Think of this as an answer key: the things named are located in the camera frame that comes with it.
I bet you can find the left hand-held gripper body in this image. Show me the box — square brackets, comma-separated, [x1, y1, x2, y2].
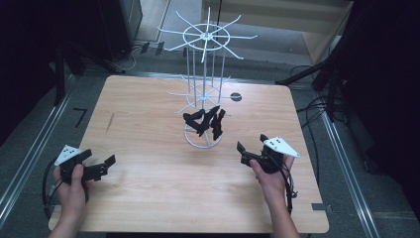
[53, 144, 109, 184]

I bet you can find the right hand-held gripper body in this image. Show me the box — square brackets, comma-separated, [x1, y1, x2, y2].
[240, 136, 301, 175]

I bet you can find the white wire display rack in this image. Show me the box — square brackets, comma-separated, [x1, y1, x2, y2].
[156, 6, 259, 150]

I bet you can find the person's right hand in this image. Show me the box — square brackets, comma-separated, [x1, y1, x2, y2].
[249, 155, 296, 200]

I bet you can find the person's left hand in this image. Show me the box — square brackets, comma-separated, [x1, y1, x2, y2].
[52, 163, 94, 216]

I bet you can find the light wooden furniture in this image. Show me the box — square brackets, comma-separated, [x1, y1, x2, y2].
[201, 0, 353, 65]

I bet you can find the dark cabinet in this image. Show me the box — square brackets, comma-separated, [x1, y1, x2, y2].
[97, 0, 144, 62]

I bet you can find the metal floor rail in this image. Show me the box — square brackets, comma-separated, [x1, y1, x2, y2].
[0, 73, 75, 220]
[321, 110, 381, 238]

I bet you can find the black floor cable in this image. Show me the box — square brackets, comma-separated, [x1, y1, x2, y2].
[295, 98, 331, 140]

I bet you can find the left hand-held gripper cable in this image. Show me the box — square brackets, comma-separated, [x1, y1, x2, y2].
[42, 158, 63, 221]

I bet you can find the hand-held gripper cable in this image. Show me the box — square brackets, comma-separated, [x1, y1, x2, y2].
[280, 163, 299, 215]
[42, 158, 63, 221]

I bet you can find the right hand-held gripper cable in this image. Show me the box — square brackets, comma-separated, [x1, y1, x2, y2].
[280, 163, 299, 215]

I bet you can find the white cable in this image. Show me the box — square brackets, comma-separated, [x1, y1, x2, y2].
[124, 45, 147, 72]

